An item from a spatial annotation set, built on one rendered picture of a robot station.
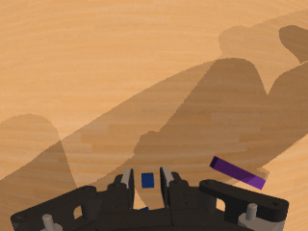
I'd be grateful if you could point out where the dark purple rod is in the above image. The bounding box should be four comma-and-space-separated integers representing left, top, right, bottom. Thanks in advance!
210, 156, 266, 190

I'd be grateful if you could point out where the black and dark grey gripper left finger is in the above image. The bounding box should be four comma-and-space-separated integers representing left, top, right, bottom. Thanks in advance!
11, 168, 135, 231

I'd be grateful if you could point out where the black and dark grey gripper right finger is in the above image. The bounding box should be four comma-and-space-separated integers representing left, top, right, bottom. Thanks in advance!
160, 167, 289, 231

